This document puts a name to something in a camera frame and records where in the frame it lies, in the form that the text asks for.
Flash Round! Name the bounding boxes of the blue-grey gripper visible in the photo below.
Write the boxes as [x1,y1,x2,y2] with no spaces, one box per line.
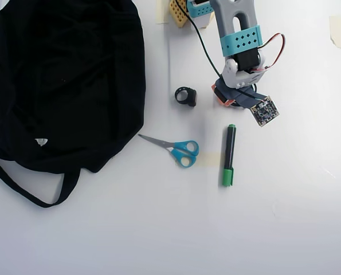
[211,78,268,109]

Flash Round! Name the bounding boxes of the black cloth bag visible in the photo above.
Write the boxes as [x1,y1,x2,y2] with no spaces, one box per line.
[0,0,147,209]

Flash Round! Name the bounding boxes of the green and black marker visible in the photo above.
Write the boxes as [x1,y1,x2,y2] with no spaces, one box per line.
[221,124,237,187]

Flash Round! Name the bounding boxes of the yellow perforated plastic block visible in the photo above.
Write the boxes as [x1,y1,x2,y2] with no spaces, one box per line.
[168,0,188,29]

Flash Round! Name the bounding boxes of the beige masking tape piece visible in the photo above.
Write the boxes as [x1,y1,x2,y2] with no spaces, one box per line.
[329,15,341,50]
[155,0,171,24]

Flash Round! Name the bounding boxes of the bare camera circuit board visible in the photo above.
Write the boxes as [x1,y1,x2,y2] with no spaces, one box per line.
[250,96,281,128]

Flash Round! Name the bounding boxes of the black ring-shaped strap holder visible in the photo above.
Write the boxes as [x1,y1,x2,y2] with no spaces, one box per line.
[174,86,198,108]

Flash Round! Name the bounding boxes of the thin black camera wire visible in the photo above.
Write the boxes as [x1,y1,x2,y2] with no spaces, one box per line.
[186,10,264,103]

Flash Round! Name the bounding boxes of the blue-handled scissors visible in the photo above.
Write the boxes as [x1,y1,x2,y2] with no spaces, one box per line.
[138,133,200,169]

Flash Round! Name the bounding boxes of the red and white servo wire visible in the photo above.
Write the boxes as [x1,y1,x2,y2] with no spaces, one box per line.
[257,33,286,73]

